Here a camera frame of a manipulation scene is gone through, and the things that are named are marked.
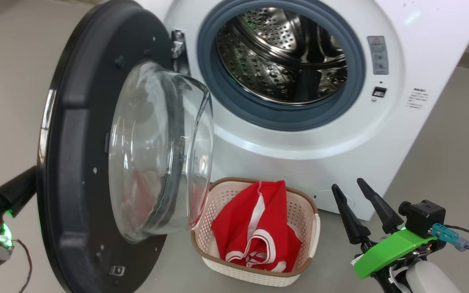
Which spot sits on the white front-load washing machine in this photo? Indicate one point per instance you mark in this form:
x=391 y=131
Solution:
x=320 y=162

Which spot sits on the metal door hinge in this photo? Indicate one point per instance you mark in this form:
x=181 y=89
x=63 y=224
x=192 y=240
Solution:
x=177 y=47

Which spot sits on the black glass washing machine door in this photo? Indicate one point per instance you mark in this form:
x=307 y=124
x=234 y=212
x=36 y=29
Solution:
x=79 y=142

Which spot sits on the grey warning label sticker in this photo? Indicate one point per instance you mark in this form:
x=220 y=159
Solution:
x=378 y=55

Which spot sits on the round white filter cover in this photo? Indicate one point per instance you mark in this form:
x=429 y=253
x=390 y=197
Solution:
x=326 y=199

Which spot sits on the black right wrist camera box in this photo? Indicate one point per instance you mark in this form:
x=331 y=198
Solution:
x=426 y=217

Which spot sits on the red and white garment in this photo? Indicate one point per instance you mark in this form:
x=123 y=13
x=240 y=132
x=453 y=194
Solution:
x=238 y=224

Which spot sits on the grey rubber door seal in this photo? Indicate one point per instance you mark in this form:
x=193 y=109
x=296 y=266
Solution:
x=259 y=116

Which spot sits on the perforated steel drum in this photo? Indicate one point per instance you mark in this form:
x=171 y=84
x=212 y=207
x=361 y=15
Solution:
x=267 y=69

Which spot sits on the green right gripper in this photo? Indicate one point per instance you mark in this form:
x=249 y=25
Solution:
x=397 y=252

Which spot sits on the black door latch slot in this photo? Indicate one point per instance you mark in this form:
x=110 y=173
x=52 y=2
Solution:
x=379 y=92

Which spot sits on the cream perforated basket brown rim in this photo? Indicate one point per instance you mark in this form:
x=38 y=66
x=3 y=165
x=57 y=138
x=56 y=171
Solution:
x=303 y=211

